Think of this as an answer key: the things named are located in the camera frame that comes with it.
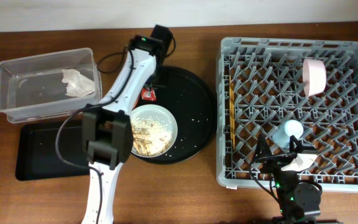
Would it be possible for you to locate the black rectangular bin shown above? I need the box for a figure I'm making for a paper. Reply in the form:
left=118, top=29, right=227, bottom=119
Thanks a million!
left=15, top=120, right=90, bottom=181

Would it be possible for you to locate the grey dishwasher rack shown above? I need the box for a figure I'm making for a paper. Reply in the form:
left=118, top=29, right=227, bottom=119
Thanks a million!
left=216, top=37, right=358, bottom=193

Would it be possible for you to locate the light blue plastic cup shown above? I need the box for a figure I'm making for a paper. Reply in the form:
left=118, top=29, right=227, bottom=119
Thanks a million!
left=272, top=119, right=303, bottom=148

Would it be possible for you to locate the round black tray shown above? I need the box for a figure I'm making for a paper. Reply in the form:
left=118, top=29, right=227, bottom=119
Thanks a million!
left=137, top=66, right=217, bottom=165

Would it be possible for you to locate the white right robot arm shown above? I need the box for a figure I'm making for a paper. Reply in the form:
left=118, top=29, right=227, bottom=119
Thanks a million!
left=248, top=134, right=323, bottom=223

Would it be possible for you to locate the clear plastic bin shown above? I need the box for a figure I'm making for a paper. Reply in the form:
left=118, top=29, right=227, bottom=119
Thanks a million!
left=0, top=48, right=102, bottom=123

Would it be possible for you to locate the white napkin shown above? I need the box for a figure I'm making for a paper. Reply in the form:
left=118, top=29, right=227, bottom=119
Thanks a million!
left=62, top=69, right=95, bottom=97

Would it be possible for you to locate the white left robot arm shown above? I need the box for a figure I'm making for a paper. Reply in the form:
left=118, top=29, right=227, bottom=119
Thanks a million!
left=82, top=35, right=170, bottom=223

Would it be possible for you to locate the pink bowl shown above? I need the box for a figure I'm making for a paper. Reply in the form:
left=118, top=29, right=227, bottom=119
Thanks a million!
left=302, top=58, right=326, bottom=97

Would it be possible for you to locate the grey plate with food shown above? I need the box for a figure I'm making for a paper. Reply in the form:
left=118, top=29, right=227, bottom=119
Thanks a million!
left=130, top=104, right=178, bottom=159

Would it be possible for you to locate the red snack wrapper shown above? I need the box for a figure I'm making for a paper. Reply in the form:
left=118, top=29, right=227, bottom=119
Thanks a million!
left=140, top=88, right=157, bottom=101

